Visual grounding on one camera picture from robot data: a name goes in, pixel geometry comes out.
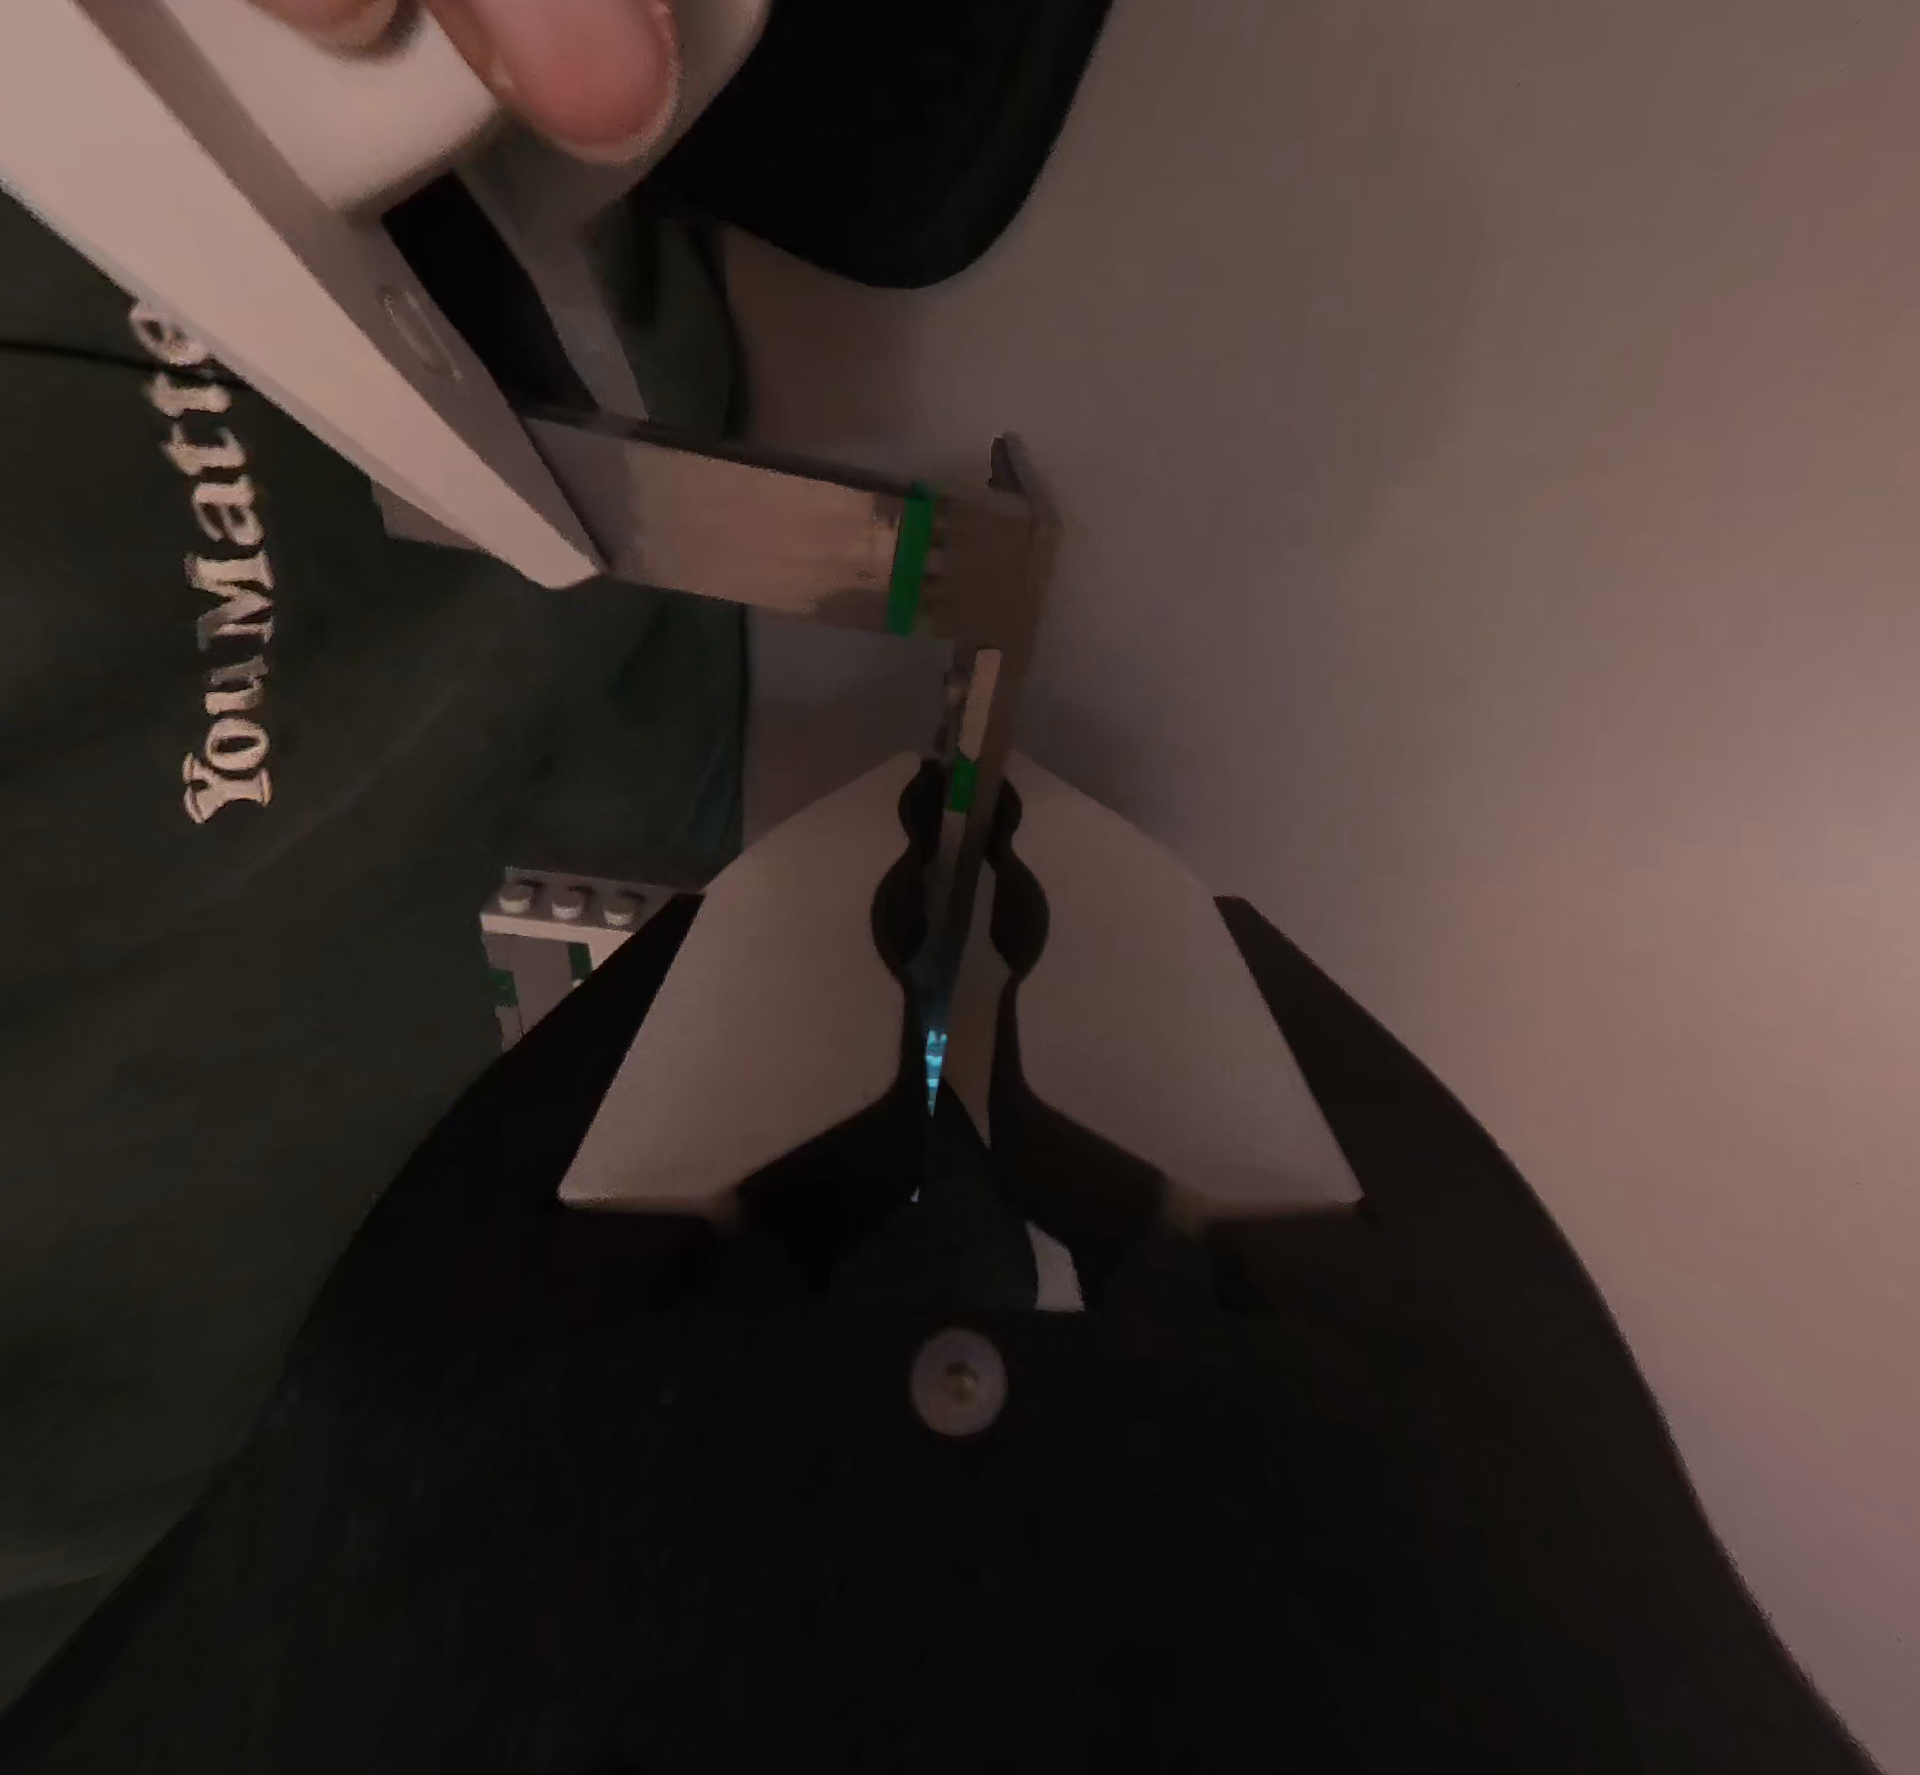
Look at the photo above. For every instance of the pale lego brick assembly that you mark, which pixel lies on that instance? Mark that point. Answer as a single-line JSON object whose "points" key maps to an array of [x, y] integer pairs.
{"points": [[540, 937]]}

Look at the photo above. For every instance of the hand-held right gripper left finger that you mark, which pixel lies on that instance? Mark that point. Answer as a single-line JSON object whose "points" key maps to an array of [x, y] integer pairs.
{"points": [[748, 1028]]}

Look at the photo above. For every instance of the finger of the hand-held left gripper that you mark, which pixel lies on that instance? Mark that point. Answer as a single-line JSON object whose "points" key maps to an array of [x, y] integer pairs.
{"points": [[224, 234], [596, 309]]}

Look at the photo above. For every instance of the black office chair seat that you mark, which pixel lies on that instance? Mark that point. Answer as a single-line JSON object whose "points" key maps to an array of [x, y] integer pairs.
{"points": [[927, 79]]}

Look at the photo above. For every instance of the dark green printed sweatshirt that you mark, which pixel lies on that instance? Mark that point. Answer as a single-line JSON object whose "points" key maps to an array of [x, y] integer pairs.
{"points": [[300, 979]]}

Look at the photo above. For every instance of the grey desk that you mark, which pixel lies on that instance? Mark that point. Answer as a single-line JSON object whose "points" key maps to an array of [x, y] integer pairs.
{"points": [[1495, 601]]}

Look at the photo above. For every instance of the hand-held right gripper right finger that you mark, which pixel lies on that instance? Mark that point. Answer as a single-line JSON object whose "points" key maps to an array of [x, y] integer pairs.
{"points": [[1184, 1040]]}

